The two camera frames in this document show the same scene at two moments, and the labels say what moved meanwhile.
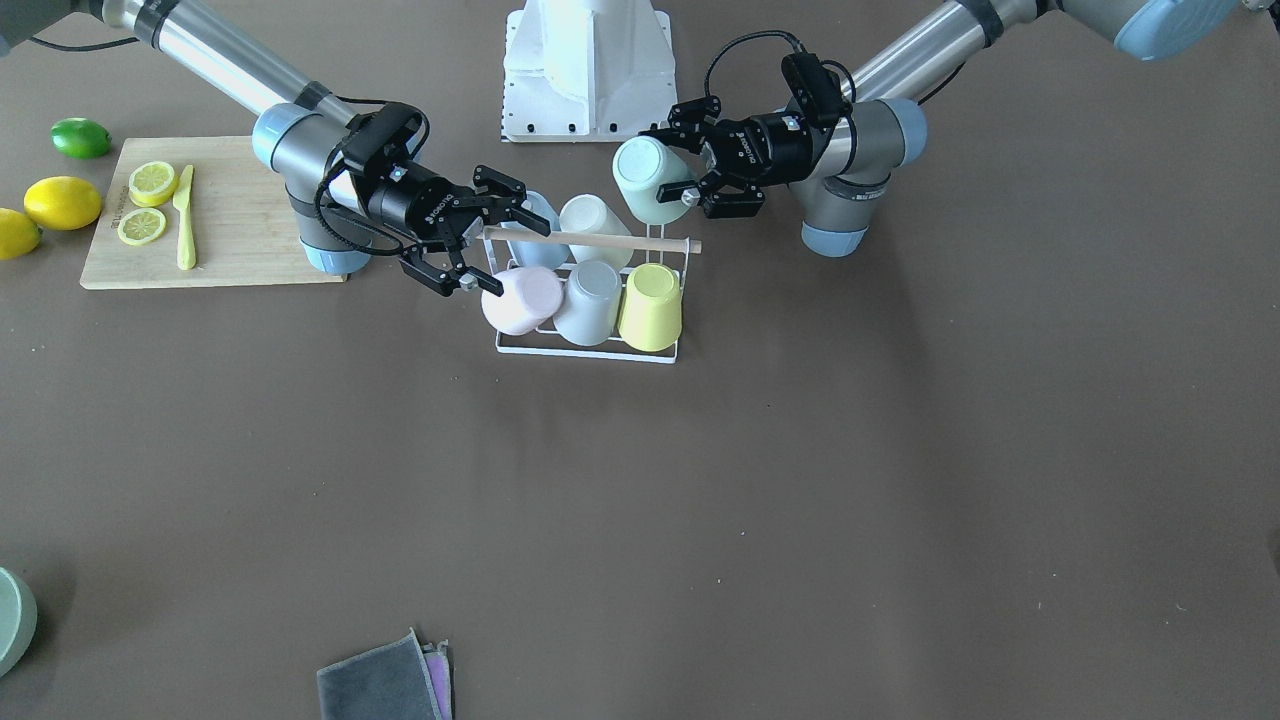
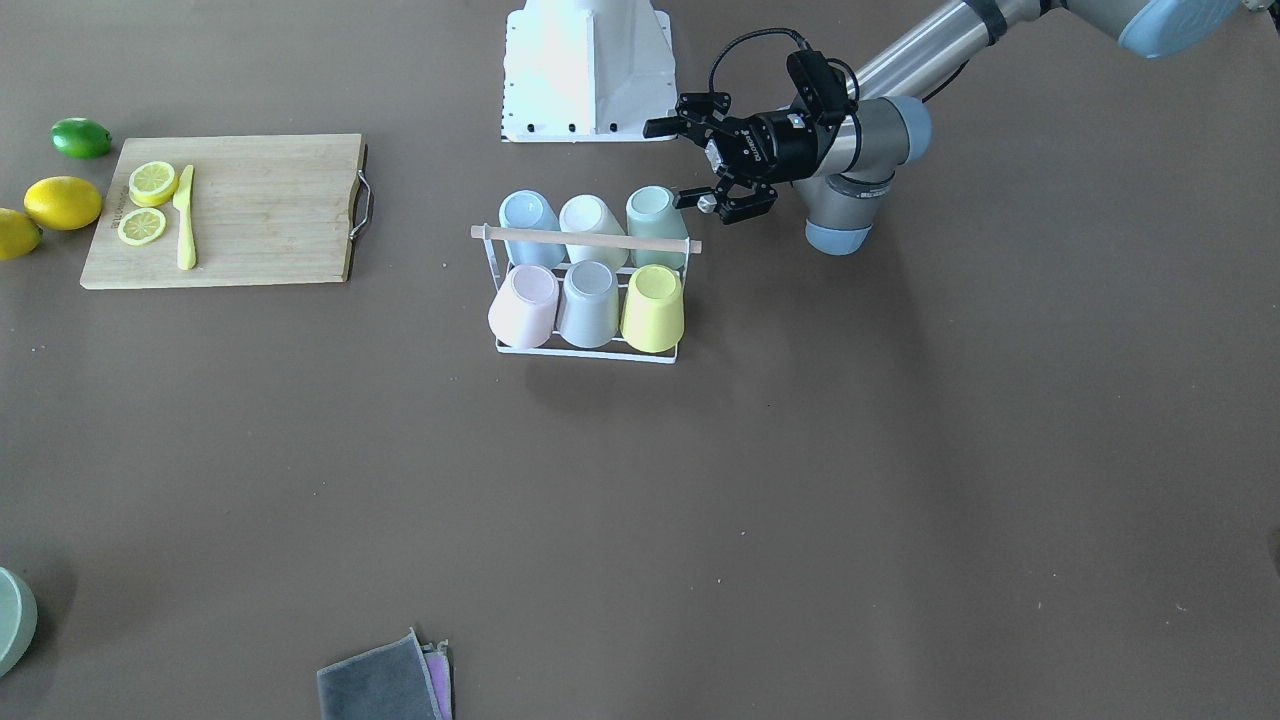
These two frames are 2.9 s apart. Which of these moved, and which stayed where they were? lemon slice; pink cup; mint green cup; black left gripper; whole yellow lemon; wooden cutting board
Moved: mint green cup; pink cup
Stayed: lemon slice; wooden cutting board; whole yellow lemon; black left gripper
